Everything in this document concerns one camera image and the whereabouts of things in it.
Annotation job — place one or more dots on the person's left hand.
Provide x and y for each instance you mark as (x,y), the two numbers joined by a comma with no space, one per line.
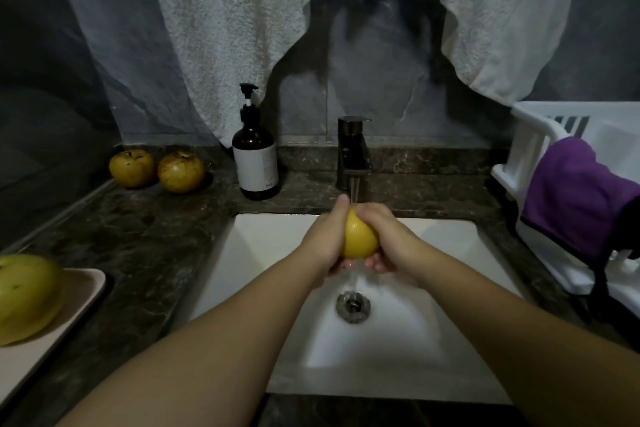
(325,237)

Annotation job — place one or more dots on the person's right hand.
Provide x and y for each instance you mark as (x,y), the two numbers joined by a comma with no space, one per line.
(400,247)

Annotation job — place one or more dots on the spotted yellow apple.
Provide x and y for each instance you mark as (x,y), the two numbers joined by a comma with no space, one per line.
(28,297)
(360,237)

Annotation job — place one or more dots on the black faucet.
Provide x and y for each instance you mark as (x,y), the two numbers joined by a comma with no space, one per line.
(352,146)

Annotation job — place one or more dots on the dark soap pump bottle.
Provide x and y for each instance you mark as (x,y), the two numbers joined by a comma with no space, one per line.
(255,156)

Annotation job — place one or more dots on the group of yellow apples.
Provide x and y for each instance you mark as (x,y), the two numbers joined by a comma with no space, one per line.
(181,173)

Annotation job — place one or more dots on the purple cloth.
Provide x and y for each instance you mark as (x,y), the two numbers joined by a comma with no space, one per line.
(580,197)

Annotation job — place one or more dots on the beige plastic tray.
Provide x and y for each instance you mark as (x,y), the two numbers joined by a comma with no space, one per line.
(75,307)

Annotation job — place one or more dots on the person's right forearm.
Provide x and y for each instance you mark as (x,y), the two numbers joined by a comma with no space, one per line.
(540,347)

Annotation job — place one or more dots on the person's left forearm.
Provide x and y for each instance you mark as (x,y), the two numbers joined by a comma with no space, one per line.
(180,362)

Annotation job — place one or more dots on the metal sink drain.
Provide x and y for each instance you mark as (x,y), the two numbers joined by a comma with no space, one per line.
(352,306)

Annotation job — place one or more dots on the white sink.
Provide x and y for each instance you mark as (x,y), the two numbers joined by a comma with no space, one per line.
(440,352)

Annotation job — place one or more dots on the white plastic basket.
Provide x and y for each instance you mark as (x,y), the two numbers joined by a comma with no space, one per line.
(535,151)

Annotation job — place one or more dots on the white hanging towel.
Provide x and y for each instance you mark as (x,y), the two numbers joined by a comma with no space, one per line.
(220,21)

